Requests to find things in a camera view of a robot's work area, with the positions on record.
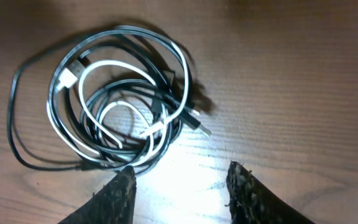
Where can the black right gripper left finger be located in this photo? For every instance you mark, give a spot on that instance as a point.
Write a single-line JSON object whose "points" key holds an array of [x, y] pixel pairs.
{"points": [[113, 204]]}

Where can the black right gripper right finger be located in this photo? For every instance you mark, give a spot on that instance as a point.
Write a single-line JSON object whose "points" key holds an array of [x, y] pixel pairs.
{"points": [[251, 202]]}

